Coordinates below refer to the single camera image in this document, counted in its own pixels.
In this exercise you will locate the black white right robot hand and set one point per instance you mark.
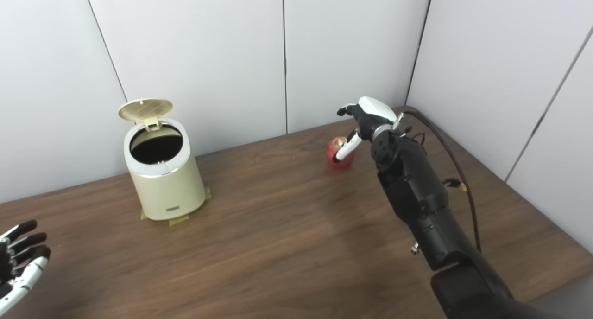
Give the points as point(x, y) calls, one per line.
point(375, 112)

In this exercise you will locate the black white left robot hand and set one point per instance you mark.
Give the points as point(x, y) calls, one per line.
point(21, 268)

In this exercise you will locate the red apple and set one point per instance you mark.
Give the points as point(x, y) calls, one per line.
point(333, 147)

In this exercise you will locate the cream round bin lid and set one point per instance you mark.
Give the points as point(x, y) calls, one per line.
point(145, 109)

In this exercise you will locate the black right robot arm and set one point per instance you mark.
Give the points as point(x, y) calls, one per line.
point(417, 194)

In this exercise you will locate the cream-colored round bin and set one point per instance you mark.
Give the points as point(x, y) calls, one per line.
point(167, 189)

